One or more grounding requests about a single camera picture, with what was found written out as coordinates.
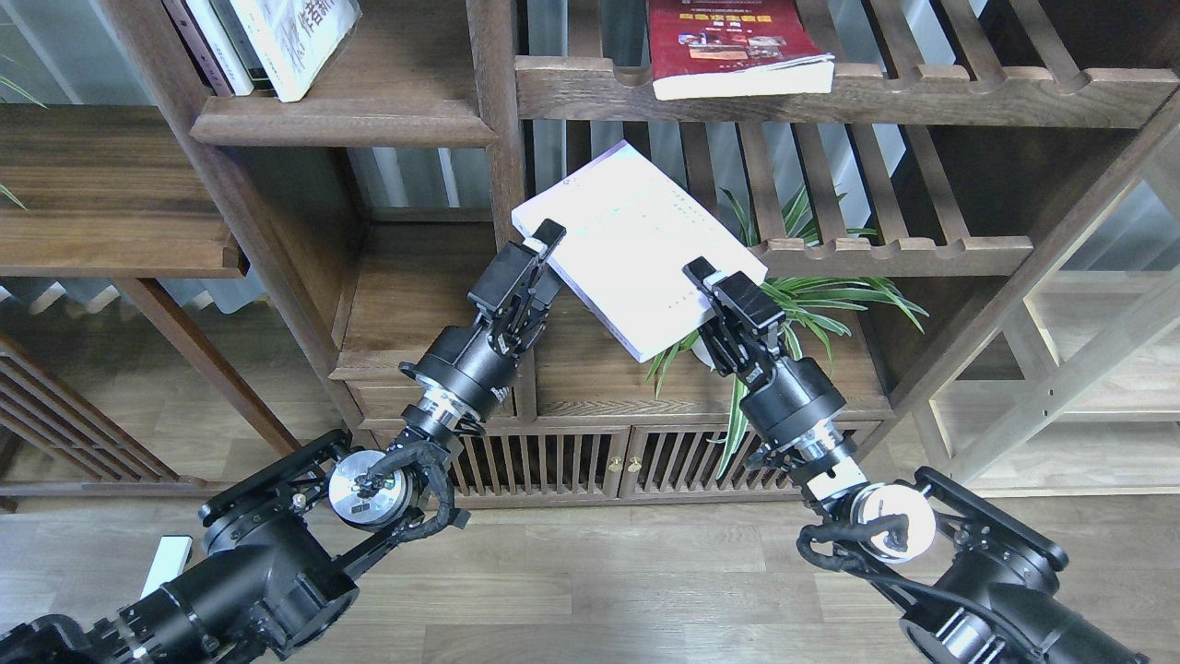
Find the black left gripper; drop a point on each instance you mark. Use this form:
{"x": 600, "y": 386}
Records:
{"x": 467, "y": 371}

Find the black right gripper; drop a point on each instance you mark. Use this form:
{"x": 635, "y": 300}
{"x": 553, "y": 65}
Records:
{"x": 791, "y": 402}

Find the white lavender-edged book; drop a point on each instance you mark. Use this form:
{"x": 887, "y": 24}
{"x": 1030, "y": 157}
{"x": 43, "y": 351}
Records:
{"x": 630, "y": 231}

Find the red cover book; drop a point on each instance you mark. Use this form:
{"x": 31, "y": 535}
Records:
{"x": 701, "y": 50}

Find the white book blue chinese title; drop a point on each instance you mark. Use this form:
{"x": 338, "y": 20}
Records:
{"x": 294, "y": 39}

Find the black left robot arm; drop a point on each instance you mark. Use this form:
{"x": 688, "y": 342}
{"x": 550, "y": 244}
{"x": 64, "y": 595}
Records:
{"x": 286, "y": 547}

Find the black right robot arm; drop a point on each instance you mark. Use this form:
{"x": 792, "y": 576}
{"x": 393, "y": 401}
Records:
{"x": 973, "y": 583}

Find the upright books top left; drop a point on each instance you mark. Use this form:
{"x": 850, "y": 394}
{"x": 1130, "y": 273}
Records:
{"x": 219, "y": 46}

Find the white plant pot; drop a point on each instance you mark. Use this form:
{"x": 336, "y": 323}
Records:
{"x": 701, "y": 351}

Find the green spider plant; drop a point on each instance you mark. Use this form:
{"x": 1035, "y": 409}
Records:
{"x": 801, "y": 299}

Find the dark wooden bookshelf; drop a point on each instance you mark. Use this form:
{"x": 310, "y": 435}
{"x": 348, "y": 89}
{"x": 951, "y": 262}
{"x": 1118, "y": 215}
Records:
{"x": 374, "y": 203}

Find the white metal base leg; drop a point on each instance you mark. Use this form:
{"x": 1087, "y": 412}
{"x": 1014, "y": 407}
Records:
{"x": 170, "y": 559}

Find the light wooden shelf frame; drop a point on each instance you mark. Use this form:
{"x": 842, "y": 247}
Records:
{"x": 1093, "y": 408}

